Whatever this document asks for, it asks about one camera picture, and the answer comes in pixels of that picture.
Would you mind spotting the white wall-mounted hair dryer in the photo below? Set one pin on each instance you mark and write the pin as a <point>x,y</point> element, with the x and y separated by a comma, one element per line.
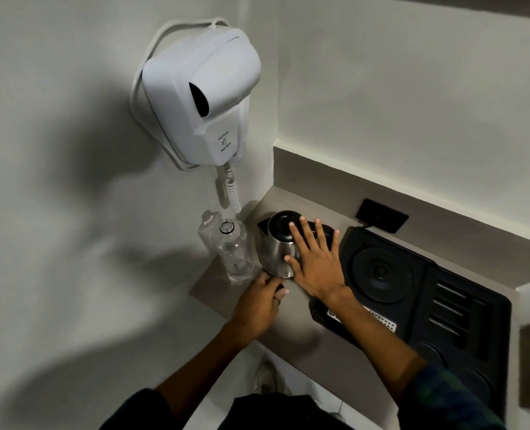
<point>189,71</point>

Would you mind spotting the black plastic tray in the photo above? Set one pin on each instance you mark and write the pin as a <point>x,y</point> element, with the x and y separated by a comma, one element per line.
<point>453,304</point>

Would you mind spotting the clear plastic bottle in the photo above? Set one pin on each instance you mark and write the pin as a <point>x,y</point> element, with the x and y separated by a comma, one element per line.
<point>233,255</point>

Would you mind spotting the person's left hand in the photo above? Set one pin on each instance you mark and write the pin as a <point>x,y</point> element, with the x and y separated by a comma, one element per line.
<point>256,308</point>

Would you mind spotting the white shoe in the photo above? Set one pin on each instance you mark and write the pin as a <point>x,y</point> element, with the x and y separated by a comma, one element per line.
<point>265,378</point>

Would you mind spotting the person's black garment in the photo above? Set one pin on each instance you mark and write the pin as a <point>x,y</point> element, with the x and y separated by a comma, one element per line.
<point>278,414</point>

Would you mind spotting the person's right middle finger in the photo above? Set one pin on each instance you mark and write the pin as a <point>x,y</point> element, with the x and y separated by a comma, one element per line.
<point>309,235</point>

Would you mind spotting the person's left fingers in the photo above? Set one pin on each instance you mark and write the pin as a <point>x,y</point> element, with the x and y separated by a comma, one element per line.
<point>274,288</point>

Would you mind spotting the round black kettle base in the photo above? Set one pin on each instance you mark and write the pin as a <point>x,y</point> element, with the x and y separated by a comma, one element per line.
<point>381,275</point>

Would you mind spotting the person's right thumb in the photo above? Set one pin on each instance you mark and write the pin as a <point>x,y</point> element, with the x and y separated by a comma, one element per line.
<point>294,269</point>

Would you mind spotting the white hair dryer wall holder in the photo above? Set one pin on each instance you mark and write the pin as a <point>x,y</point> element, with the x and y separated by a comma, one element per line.
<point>136,85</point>

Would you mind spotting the stainless steel electric kettle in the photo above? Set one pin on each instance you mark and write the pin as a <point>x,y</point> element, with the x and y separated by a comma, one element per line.
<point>274,250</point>

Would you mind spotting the black wall socket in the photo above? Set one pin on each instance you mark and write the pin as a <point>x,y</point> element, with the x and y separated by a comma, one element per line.
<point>381,214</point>

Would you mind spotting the person's right hand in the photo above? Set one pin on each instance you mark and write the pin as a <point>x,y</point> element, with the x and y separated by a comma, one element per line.
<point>321,273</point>

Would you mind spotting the person's left forearm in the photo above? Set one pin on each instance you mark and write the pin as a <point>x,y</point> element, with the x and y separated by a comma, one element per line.
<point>197,367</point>

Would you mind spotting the person's right forearm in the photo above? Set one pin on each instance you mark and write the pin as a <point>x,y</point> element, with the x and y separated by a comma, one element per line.
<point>377,335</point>

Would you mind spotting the white dotted label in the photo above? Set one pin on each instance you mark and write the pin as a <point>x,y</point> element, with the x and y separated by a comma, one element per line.
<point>383,321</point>

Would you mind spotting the person's right little finger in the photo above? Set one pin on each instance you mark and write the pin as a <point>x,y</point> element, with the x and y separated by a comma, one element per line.
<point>336,247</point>

